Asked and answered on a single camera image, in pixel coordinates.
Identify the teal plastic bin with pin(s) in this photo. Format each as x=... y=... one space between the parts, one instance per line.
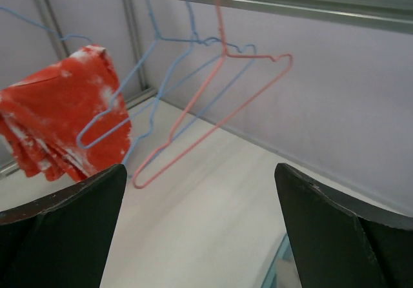
x=283 y=270

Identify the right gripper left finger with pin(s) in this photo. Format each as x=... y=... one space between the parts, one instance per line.
x=63 y=239

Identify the red white trousers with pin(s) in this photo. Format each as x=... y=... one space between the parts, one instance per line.
x=63 y=119

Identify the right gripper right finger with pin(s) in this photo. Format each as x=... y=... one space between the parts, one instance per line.
x=340 y=241

